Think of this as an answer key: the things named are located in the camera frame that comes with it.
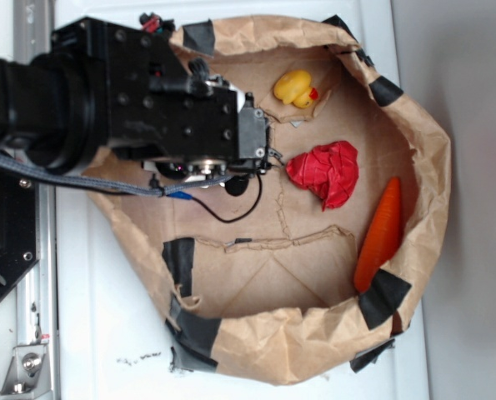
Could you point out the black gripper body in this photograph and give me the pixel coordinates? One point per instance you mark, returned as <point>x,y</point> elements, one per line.
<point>129,92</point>

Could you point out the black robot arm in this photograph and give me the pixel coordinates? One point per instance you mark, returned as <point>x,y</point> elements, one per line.
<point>34,115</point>

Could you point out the yellow rubber duck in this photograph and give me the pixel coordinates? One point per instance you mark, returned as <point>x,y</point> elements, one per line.
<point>295,88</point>

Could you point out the red crumpled paper ball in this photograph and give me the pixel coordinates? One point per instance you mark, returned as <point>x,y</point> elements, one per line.
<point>328,171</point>

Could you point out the brown paper bag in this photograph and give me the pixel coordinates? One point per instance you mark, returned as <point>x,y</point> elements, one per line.
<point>261,287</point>

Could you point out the orange toy carrot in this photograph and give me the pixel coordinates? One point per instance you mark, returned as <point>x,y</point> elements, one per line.
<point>383,236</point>

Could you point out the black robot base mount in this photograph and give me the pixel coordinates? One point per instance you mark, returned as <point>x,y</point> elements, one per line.
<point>18,231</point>

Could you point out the aluminium frame rail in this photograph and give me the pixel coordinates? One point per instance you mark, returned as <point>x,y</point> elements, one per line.
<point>36,292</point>

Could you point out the metal corner bracket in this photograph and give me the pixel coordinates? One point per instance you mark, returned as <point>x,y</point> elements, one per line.
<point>28,375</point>

